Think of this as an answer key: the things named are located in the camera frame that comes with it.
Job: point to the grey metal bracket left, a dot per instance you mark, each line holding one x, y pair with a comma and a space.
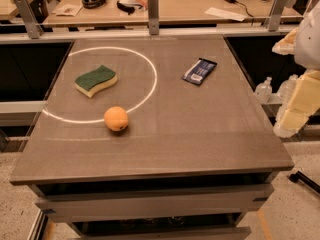
33, 28

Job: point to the blue rxbar blueberry wrapper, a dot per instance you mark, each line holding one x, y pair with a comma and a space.
199, 71

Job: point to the clear plastic bottle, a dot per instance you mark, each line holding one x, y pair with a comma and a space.
286, 89
264, 90

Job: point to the small paper card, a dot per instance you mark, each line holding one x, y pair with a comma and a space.
68, 10

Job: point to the grey metal bracket middle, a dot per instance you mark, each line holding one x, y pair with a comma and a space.
153, 17

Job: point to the grey metal bracket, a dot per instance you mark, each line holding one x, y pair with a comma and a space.
153, 17
33, 28
273, 21

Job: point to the white paper sheet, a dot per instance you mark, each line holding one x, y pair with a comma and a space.
225, 14

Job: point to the orange fruit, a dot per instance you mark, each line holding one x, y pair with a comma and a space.
116, 118

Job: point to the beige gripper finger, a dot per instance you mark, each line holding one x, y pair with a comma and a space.
301, 101
286, 45

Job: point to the green and yellow sponge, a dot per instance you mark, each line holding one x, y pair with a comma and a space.
96, 80

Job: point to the grey cabinet drawer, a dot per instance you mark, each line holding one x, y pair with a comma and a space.
155, 203

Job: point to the grey metal bracket right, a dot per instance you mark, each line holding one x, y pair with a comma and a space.
273, 21

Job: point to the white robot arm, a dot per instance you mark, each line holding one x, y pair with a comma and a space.
307, 42

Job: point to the black sunglasses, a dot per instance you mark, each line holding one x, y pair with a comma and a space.
127, 7

